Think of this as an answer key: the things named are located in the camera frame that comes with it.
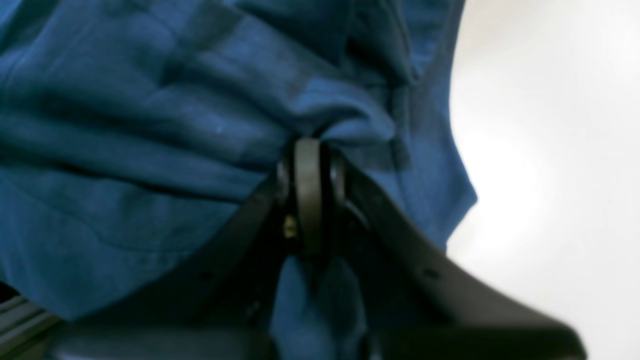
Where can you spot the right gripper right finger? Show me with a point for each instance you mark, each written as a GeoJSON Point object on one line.
{"type": "Point", "coordinates": [418, 304]}

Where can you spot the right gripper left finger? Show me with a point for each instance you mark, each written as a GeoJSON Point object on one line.
{"type": "Point", "coordinates": [217, 304]}

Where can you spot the dark blue t-shirt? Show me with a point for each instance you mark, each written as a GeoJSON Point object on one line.
{"type": "Point", "coordinates": [131, 130]}

